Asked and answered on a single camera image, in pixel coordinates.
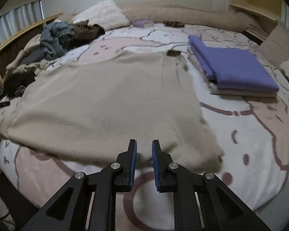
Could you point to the brown furry scrunchie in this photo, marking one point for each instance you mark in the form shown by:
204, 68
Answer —
173, 24

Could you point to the white fluffy pillow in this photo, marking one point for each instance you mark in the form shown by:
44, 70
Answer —
106, 14

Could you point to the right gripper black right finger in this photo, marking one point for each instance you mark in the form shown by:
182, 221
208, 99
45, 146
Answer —
165, 177

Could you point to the dark brown garment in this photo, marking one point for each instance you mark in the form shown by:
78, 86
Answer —
85, 34

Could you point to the long beige body pillow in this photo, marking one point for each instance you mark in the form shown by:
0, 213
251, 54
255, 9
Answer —
159, 11

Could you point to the beige waffle knit garment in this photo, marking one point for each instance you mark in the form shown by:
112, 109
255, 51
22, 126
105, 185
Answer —
90, 111

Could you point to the folded purple cloth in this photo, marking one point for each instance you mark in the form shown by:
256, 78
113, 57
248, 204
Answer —
231, 68

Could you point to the small purple box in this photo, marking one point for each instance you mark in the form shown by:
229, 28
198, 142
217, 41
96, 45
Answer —
143, 24

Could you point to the grey window curtain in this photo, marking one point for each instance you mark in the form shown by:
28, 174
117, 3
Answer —
18, 19

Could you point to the wooden bedside shelf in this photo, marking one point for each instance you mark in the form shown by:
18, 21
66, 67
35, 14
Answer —
268, 13

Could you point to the blue grey clothes pile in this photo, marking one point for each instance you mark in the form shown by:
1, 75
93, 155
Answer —
55, 39

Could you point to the beige grey clothes heap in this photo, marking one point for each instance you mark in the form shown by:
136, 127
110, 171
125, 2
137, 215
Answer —
24, 68

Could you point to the folded beige clothes stack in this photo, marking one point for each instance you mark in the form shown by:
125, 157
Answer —
213, 88

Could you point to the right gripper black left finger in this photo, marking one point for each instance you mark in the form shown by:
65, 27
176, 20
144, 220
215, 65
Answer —
124, 168

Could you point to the grey fluffy pillow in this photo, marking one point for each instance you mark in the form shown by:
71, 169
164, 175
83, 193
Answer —
276, 47

